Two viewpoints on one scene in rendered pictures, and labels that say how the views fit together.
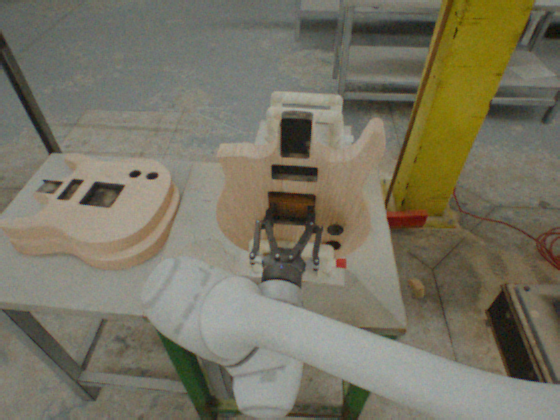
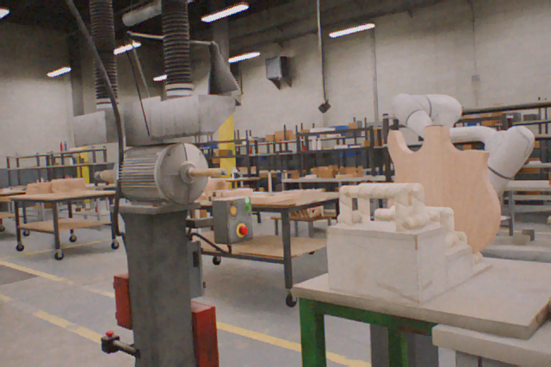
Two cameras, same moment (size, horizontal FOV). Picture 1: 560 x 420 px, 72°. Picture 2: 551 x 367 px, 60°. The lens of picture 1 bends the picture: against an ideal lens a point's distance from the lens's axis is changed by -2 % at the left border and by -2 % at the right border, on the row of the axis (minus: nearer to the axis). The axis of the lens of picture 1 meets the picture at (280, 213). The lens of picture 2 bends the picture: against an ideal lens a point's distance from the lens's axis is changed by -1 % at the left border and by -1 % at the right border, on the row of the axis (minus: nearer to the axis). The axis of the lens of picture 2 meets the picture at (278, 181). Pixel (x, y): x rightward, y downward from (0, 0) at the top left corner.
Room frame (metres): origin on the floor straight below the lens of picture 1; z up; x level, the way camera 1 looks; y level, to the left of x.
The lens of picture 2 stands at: (2.08, 0.50, 1.30)
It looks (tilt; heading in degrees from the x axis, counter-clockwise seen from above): 3 degrees down; 218
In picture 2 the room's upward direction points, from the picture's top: 3 degrees counter-clockwise
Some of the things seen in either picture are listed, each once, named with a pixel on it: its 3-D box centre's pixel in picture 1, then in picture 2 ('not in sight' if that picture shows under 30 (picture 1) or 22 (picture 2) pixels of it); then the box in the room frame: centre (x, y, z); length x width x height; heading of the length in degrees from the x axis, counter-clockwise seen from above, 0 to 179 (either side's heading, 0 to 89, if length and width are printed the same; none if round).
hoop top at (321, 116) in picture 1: (304, 114); (389, 189); (0.89, -0.06, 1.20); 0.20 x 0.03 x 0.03; 83
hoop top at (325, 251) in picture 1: (291, 248); not in sight; (0.57, -0.03, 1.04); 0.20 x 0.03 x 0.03; 83
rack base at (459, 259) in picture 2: not in sight; (414, 262); (0.77, -0.05, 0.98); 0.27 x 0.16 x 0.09; 84
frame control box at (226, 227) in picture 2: not in sight; (219, 226); (0.50, -1.11, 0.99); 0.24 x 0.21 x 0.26; 87
